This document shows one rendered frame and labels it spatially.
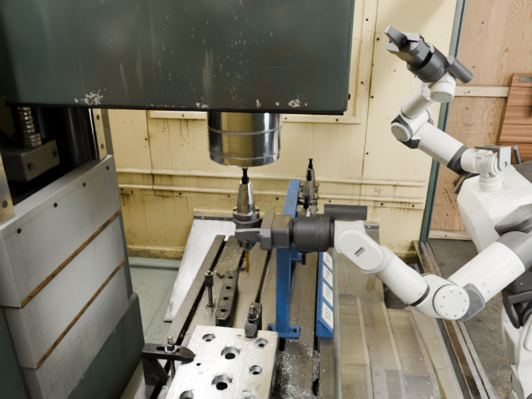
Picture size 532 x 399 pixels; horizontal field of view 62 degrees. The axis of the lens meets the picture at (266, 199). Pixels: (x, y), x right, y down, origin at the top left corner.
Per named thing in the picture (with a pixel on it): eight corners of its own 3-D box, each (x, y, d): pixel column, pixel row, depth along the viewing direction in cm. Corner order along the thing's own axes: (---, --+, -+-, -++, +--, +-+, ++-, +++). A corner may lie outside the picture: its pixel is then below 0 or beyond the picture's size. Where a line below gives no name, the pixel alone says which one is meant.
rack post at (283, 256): (299, 328, 135) (302, 242, 124) (298, 340, 130) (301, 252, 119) (267, 325, 136) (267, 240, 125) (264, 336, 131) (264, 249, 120)
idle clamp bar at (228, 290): (239, 287, 155) (239, 271, 153) (230, 336, 132) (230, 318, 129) (225, 286, 155) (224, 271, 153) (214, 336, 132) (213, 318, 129)
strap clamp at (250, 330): (262, 332, 133) (262, 290, 127) (256, 364, 121) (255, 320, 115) (251, 332, 134) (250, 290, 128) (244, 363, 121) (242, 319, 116)
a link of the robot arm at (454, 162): (449, 168, 155) (484, 191, 150) (438, 176, 149) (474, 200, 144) (467, 141, 148) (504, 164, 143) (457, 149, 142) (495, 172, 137)
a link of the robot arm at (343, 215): (314, 239, 108) (362, 241, 107) (313, 258, 98) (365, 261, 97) (316, 195, 105) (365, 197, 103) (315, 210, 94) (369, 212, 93)
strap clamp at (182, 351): (198, 380, 116) (194, 334, 110) (194, 389, 113) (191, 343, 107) (150, 375, 118) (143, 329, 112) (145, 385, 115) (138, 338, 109)
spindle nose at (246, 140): (212, 146, 103) (210, 93, 99) (281, 146, 103) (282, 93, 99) (203, 168, 89) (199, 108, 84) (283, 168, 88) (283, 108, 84)
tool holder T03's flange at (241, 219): (233, 214, 105) (233, 204, 104) (260, 214, 105) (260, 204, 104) (231, 226, 99) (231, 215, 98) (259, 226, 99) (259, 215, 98)
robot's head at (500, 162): (488, 171, 125) (488, 143, 123) (514, 174, 117) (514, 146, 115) (469, 174, 123) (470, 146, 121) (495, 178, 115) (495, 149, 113)
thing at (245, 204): (237, 206, 103) (236, 179, 100) (256, 206, 103) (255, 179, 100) (235, 214, 99) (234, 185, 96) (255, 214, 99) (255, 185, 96)
